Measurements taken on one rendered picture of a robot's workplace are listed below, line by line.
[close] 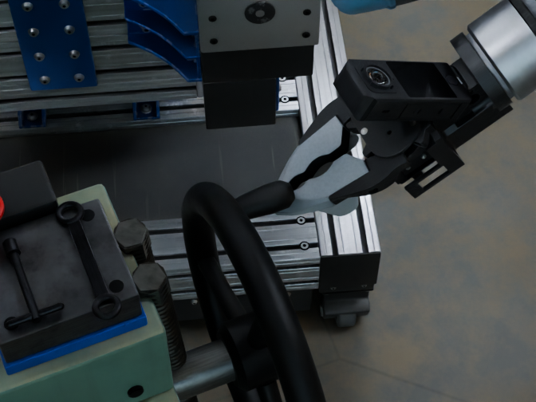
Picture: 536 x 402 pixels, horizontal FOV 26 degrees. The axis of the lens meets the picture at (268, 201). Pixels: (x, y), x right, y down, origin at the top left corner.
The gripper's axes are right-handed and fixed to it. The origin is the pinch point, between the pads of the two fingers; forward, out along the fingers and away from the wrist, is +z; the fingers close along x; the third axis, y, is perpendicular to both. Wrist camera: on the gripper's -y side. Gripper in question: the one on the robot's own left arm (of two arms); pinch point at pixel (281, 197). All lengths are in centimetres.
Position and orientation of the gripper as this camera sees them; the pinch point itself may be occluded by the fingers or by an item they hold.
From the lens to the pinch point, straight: 97.4
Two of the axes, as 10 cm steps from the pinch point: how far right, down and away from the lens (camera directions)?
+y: 4.6, 3.3, 8.2
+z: -7.9, 5.7, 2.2
